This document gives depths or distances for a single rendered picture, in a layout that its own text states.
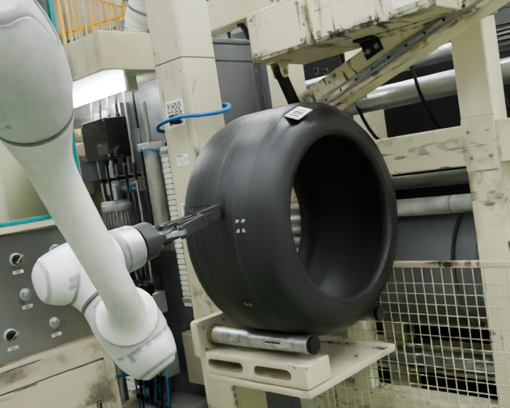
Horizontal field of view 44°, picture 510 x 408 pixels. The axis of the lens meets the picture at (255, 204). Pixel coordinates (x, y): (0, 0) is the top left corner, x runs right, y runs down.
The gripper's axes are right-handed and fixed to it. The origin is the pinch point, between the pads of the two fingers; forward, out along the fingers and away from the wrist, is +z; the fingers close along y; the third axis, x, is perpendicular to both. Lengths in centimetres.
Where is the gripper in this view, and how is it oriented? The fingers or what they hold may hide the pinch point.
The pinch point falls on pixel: (208, 215)
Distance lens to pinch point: 138.2
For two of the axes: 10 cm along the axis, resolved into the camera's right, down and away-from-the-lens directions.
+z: 6.6, -2.8, 7.0
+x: 2.4, 9.6, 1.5
